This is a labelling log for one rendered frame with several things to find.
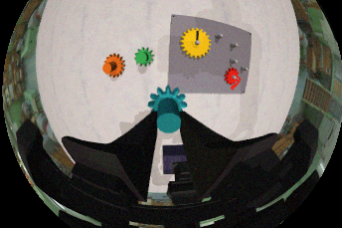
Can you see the yellow gear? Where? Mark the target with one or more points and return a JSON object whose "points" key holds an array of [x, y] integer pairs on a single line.
{"points": [[188, 43]]}

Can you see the orange gear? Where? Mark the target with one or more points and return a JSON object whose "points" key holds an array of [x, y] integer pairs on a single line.
{"points": [[113, 65]]}

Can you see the green gear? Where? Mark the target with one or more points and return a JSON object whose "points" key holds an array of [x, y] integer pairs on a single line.
{"points": [[143, 57]]}

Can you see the teal gear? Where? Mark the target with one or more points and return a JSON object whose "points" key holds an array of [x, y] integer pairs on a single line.
{"points": [[168, 107]]}

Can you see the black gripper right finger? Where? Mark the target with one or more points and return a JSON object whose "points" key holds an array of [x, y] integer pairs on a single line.
{"points": [[211, 156]]}

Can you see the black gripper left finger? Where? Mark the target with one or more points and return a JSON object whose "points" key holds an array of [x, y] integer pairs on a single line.
{"points": [[128, 157]]}

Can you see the red gear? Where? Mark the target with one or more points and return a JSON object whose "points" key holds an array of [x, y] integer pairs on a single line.
{"points": [[229, 74]]}

